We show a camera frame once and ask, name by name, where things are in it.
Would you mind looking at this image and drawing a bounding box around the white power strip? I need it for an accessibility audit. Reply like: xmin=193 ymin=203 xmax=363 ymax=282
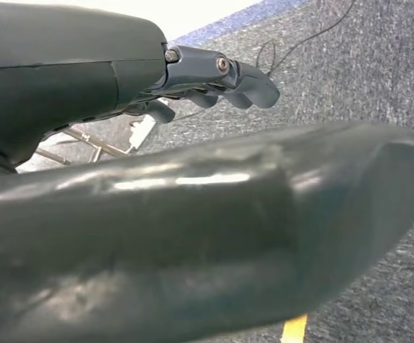
xmin=128 ymin=98 xmax=169 ymax=152

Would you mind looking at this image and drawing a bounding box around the yellow floor tape square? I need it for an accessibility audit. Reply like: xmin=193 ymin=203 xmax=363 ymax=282
xmin=280 ymin=314 xmax=308 ymax=343

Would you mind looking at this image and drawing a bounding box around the black floor cable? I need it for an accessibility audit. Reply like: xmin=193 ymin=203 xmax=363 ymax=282
xmin=255 ymin=0 xmax=357 ymax=78

